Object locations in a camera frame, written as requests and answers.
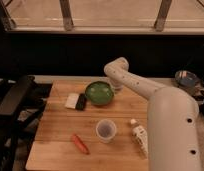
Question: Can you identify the green ceramic bowl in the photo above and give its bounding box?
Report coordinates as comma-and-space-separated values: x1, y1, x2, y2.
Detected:
85, 81, 114, 106

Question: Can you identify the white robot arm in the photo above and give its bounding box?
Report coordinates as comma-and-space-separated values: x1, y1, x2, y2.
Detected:
104, 57, 202, 171

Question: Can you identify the clear plastic cup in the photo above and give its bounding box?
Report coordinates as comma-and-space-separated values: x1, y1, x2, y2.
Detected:
96, 119, 117, 143

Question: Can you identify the white labelled bottle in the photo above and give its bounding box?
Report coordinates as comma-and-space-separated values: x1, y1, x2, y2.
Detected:
130, 119, 148, 156

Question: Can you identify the wooden cutting board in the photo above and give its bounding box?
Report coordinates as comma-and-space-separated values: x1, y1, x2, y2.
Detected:
26, 81, 148, 171

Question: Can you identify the round metal tin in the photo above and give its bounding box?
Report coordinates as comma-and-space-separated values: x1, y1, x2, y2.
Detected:
175, 70, 200, 91

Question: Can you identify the orange carrot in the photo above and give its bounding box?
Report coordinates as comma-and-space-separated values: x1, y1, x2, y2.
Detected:
72, 134, 89, 154

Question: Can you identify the black folded stand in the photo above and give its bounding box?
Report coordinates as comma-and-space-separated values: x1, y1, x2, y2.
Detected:
0, 76, 46, 171

